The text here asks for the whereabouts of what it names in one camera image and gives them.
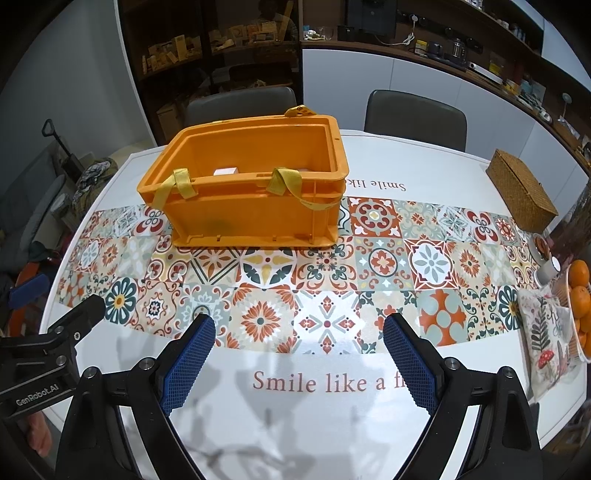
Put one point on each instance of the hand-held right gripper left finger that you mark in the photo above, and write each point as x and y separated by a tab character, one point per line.
187	364

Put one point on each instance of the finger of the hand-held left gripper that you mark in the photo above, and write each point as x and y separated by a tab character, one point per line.
74	323
32	290

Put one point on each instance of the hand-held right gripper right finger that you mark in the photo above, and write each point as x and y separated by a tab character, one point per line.
411	364

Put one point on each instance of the orange plastic crate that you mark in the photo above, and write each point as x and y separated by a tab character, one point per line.
254	217

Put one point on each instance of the white charger adapter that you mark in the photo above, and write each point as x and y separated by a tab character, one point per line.
225	171

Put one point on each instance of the person's left hand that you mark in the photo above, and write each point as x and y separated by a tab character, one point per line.
39	431

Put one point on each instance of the grey sofa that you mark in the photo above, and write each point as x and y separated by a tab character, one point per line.
27	207

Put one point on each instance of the white tape roll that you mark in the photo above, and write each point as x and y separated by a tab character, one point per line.
60	204

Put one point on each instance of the patterned fabric bag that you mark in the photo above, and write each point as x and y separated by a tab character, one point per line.
92	180

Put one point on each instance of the mushroom print cloth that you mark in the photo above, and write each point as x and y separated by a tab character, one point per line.
545	341

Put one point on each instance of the white cup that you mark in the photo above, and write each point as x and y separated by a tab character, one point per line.
548	271

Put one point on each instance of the small brown dish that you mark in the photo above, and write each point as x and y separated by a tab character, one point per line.
541	245

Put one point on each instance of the pile of oranges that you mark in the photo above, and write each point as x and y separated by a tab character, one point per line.
579	295

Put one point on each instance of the wicker box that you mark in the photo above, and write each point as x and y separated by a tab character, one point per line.
521	189

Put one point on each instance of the cardboard box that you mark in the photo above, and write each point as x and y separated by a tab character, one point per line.
167	121

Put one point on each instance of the grey chair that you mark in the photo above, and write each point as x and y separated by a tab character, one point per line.
240	106
415	117

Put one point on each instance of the dark wooden shelf unit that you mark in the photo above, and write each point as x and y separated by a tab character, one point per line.
175	87

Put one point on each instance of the white sideboard cabinet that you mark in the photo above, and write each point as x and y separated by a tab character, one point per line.
392	74

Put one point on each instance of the long white box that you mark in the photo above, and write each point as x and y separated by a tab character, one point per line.
485	73

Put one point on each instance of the small round stand mirror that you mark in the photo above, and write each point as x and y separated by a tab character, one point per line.
566	98

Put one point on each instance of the small yellow box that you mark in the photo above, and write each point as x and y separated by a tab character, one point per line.
421	47

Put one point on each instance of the glass french press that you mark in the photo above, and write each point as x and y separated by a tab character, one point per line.
458	50

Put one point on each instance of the group of wooden models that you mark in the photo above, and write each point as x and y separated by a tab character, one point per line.
231	39

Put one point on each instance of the black coffee machine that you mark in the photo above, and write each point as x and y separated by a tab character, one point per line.
371	18

